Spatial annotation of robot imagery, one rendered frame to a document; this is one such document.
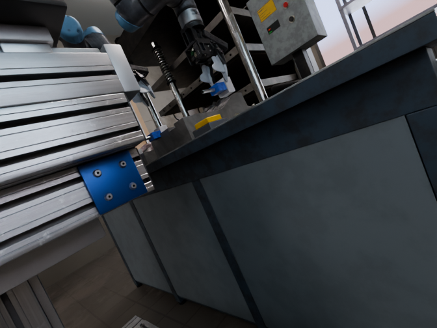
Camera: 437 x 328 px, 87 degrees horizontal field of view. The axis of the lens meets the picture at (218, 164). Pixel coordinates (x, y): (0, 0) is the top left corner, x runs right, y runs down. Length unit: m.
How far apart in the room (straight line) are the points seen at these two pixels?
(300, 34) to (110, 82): 1.21
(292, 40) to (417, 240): 1.19
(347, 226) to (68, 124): 0.57
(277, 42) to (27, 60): 1.32
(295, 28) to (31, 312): 1.52
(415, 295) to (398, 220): 0.17
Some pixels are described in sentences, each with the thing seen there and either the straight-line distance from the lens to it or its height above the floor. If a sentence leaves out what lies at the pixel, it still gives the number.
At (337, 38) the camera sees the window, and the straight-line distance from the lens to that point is 4.01.
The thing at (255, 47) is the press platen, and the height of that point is 1.26.
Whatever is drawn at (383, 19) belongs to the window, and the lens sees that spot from 3.93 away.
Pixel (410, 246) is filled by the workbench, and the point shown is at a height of 0.42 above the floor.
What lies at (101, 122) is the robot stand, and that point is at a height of 0.86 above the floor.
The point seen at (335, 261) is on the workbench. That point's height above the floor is 0.37.
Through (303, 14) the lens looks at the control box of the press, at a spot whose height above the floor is 1.20.
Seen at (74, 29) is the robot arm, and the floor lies 1.30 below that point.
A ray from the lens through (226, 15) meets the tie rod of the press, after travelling 1.61.
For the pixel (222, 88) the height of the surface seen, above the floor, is 0.92.
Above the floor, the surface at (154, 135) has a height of 0.89.
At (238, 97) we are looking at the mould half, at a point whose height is 0.91.
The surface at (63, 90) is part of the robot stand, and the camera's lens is 0.42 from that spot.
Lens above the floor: 0.75
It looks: 4 degrees down
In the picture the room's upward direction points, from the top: 24 degrees counter-clockwise
